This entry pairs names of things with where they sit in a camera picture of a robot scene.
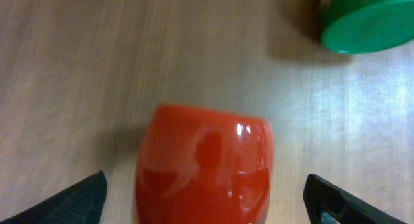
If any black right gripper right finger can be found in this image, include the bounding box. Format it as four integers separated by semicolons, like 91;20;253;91
303;174;404;224

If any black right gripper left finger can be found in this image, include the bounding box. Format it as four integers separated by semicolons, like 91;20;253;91
1;170;107;224

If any red yellow sauce bottle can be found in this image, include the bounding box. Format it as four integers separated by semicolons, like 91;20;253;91
133;104;274;223

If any green lidded jar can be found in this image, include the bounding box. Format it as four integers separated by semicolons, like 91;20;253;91
320;0;413;54

